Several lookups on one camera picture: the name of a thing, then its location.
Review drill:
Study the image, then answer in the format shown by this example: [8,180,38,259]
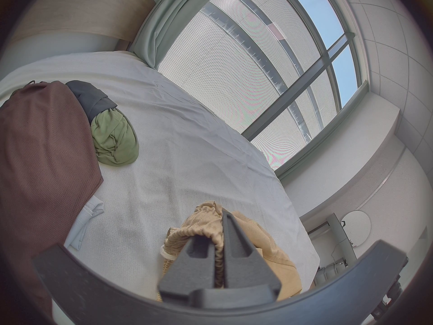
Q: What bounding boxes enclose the tan drawstring shorts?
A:
[159,200,302,300]

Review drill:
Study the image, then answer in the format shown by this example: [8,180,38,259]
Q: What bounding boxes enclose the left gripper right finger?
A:
[221,209,282,298]

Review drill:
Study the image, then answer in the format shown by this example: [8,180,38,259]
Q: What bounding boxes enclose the blue-green curtain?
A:
[130,0,271,70]

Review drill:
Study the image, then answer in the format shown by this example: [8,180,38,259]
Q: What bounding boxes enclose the black garment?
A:
[65,80,118,123]

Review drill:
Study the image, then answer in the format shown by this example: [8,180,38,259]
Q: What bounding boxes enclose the bed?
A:
[0,0,320,304]

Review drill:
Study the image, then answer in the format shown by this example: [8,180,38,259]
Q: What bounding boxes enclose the window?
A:
[157,0,369,182]

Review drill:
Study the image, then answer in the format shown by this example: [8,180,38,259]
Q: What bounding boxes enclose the pale blue garment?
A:
[64,196,105,251]

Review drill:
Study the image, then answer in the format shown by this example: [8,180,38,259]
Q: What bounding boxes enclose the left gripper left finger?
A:
[158,236,217,298]

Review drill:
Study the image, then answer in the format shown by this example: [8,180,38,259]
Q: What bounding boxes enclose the green garment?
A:
[90,109,140,166]

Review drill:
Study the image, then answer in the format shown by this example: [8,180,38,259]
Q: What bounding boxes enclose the brown garment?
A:
[0,81,104,317]

